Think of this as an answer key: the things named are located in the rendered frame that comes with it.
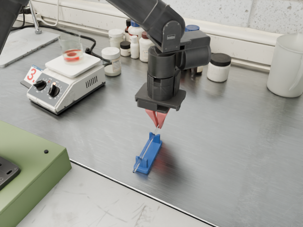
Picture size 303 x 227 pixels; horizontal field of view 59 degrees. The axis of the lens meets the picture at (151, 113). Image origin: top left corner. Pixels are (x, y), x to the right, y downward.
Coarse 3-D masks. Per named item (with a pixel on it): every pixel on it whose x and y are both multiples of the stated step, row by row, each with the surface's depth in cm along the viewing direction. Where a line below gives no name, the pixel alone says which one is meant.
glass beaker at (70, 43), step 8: (64, 32) 76; (72, 32) 76; (64, 40) 71; (72, 40) 72; (80, 40) 75; (64, 48) 73; (72, 48) 73; (80, 48) 75; (64, 56) 75; (72, 56) 75; (80, 56) 76; (72, 64) 76
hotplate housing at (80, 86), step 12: (48, 72) 77; (84, 72) 77; (96, 72) 79; (72, 84) 73; (84, 84) 77; (96, 84) 81; (72, 96) 74; (84, 96) 79; (48, 108) 73; (60, 108) 72
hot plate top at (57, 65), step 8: (88, 56) 81; (48, 64) 77; (56, 64) 77; (64, 64) 77; (80, 64) 77; (88, 64) 77; (96, 64) 79; (64, 72) 74; (72, 72) 74; (80, 72) 74
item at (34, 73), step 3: (33, 69) 86; (36, 69) 85; (30, 72) 86; (33, 72) 85; (36, 72) 85; (39, 72) 84; (27, 75) 86; (30, 75) 86; (33, 75) 85; (36, 75) 84; (27, 78) 86; (30, 78) 85; (33, 78) 85; (36, 78) 84; (30, 81) 85; (33, 81) 84
